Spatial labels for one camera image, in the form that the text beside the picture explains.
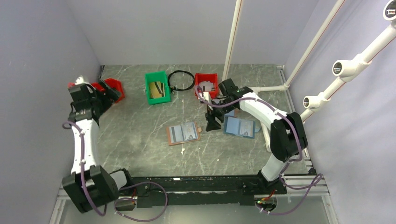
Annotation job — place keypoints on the brown card holder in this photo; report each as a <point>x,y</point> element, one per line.
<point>183,133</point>

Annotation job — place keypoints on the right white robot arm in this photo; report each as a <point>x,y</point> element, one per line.
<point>286,130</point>

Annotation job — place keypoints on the white pvc pipe frame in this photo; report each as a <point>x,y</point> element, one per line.
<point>361,115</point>

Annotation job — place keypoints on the blue card holder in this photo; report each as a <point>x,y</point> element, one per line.
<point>240,127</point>

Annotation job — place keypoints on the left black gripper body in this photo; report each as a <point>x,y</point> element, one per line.
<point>99,100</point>

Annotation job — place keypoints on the aluminium rail frame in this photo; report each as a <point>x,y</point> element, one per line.
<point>296,186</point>

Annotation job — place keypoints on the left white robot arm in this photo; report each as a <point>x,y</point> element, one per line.
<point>89,186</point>

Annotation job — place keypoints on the white cards in red bin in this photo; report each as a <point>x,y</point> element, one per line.
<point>207,86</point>

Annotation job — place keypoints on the black base bar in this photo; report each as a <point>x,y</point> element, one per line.
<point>199,190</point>

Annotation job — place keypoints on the left red bin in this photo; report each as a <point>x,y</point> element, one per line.
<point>80,84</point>

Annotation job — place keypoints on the gold card in green bin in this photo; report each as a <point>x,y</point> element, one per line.
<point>157,89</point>

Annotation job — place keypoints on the right red bin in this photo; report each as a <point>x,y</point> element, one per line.
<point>211,77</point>

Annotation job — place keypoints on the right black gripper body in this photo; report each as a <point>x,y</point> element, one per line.
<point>219,112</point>

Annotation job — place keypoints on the red bin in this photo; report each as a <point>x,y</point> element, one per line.
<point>80,84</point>
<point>211,77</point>

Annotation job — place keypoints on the green bin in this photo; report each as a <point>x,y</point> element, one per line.
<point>160,76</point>

